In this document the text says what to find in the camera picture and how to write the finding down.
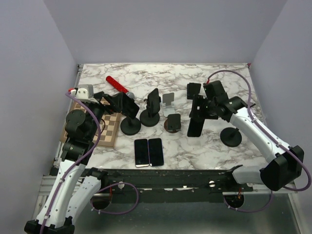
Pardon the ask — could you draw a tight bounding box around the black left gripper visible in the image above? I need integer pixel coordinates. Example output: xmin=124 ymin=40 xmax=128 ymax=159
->
xmin=85 ymin=91 xmax=123 ymax=140

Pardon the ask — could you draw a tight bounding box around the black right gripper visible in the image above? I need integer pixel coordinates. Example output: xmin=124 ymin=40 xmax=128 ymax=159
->
xmin=190 ymin=94 xmax=219 ymax=119

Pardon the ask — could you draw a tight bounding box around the black phone dark case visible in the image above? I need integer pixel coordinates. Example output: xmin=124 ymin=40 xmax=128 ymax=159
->
xmin=187 ymin=107 xmax=205 ymax=137

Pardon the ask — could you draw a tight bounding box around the black round-base stand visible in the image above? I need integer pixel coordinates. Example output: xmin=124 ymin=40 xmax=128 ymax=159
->
xmin=220 ymin=127 xmax=242 ymax=147
xmin=139 ymin=100 xmax=160 ymax=127
xmin=120 ymin=116 xmax=141 ymax=136

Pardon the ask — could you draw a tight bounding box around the blue-edged black phone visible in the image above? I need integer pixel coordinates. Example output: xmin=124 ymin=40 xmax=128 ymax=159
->
xmin=148 ymin=138 xmax=164 ymax=167

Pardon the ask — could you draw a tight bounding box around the pink-edged black phone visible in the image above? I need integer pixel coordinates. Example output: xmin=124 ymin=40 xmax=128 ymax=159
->
xmin=134 ymin=139 xmax=150 ymax=167

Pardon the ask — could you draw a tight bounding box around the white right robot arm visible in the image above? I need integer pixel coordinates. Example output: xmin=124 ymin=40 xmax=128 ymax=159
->
xmin=187 ymin=80 xmax=304 ymax=191

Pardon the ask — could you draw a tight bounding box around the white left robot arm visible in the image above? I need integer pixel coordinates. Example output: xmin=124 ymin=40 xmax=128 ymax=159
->
xmin=24 ymin=89 xmax=127 ymax=234

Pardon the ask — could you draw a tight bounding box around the small black phone stand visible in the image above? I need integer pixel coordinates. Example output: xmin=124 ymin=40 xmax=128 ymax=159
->
xmin=187 ymin=82 xmax=201 ymax=100

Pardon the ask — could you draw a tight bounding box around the black stand on wooden base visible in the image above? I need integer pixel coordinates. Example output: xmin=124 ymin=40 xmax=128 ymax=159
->
xmin=164 ymin=114 xmax=181 ymax=133

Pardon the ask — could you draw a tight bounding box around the white folding phone stand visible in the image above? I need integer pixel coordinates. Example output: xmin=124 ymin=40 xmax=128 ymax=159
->
xmin=162 ymin=93 xmax=176 ymax=117

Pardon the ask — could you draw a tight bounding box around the wooden chessboard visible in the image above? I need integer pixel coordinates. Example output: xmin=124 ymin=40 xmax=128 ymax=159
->
xmin=59 ymin=102 xmax=121 ymax=148

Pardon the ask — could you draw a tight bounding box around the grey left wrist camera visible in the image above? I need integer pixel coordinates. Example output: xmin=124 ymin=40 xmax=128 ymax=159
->
xmin=75 ymin=84 xmax=94 ymax=99

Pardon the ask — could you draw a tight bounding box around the black front mounting rail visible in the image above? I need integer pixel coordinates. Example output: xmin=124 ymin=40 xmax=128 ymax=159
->
xmin=73 ymin=168 xmax=254 ymax=203

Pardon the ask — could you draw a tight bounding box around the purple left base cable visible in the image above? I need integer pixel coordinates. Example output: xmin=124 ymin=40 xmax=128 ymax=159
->
xmin=90 ymin=182 xmax=140 ymax=215

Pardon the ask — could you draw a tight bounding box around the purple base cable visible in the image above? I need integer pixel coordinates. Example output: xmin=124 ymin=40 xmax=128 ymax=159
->
xmin=223 ymin=190 xmax=273 ymax=213
xmin=90 ymin=182 xmax=140 ymax=215

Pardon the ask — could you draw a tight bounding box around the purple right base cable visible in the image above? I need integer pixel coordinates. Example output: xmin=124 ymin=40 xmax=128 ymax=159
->
xmin=223 ymin=190 xmax=273 ymax=213

